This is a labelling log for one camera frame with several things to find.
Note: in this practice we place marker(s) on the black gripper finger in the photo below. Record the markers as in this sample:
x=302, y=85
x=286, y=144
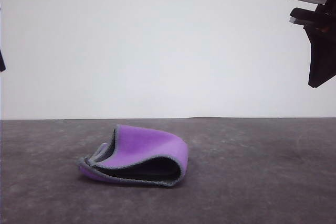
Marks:
x=316, y=56
x=2, y=61
x=331, y=58

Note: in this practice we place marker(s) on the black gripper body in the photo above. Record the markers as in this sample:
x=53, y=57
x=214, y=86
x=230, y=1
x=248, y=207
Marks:
x=325, y=16

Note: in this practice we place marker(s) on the purple towel with grey hem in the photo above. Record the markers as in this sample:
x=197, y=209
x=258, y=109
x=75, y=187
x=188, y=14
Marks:
x=147, y=142

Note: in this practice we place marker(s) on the grey table cloth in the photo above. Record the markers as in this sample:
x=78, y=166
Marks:
x=249, y=182

